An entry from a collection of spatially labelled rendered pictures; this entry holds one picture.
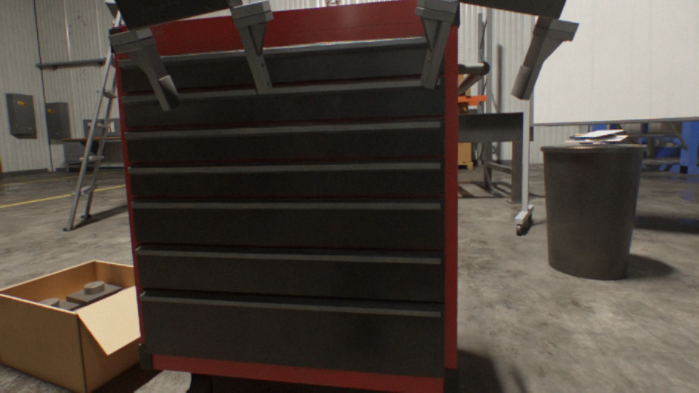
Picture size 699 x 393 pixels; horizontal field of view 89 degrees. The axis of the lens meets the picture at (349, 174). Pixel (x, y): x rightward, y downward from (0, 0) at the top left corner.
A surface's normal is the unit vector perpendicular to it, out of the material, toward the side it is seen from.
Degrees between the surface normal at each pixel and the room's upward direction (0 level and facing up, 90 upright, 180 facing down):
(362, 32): 90
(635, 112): 90
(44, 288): 90
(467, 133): 90
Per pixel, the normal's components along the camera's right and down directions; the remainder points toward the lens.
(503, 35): -0.17, 0.11
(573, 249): -0.75, 0.15
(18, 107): 0.99, -0.01
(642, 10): -0.56, 0.10
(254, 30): -0.08, 0.49
